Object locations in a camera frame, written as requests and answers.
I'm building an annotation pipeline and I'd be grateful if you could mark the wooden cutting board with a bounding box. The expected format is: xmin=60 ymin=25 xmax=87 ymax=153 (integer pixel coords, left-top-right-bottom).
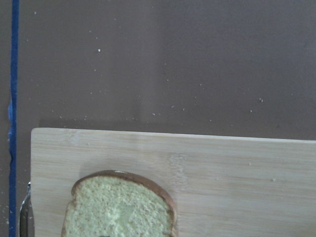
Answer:
xmin=31 ymin=128 xmax=316 ymax=237

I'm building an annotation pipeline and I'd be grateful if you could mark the bread slice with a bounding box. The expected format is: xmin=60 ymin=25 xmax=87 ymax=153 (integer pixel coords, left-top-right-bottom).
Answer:
xmin=61 ymin=170 xmax=177 ymax=237

